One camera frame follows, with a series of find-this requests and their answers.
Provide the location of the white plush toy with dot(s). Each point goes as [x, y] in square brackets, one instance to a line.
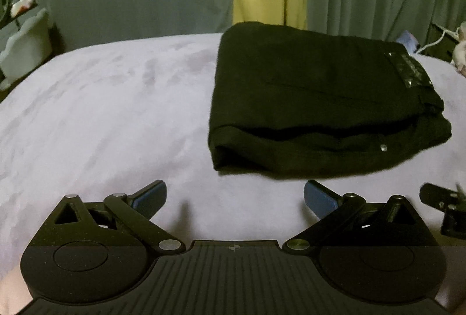
[460, 49]

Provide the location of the black pants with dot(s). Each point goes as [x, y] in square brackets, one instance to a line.
[309, 100]

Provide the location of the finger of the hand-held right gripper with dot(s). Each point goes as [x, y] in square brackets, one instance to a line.
[442, 202]

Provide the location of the white cushion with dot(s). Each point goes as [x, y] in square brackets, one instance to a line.
[27, 45]

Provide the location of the dark furniture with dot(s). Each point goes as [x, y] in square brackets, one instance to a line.
[438, 49]

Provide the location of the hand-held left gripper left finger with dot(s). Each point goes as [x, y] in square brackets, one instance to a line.
[151, 196]

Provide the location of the blue and white packet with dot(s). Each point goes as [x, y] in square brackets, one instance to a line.
[408, 40]

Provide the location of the small toy figure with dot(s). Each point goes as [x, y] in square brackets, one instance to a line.
[23, 2]

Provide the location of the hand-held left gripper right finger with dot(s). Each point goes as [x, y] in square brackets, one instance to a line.
[320, 196]

